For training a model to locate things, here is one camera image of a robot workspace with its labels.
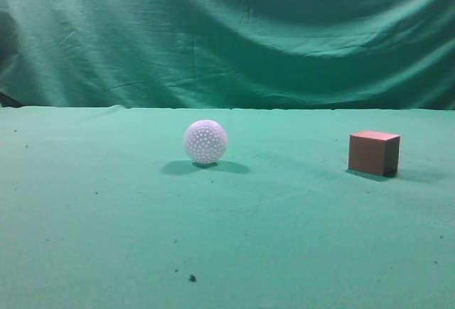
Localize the red-brown cube block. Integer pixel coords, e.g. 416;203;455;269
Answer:
348;131;401;176

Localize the white dimpled ball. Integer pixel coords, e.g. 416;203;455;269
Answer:
183;119;228;165

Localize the green table cloth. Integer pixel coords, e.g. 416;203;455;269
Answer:
1;106;454;308

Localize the green backdrop cloth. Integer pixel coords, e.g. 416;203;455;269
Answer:
1;0;454;110

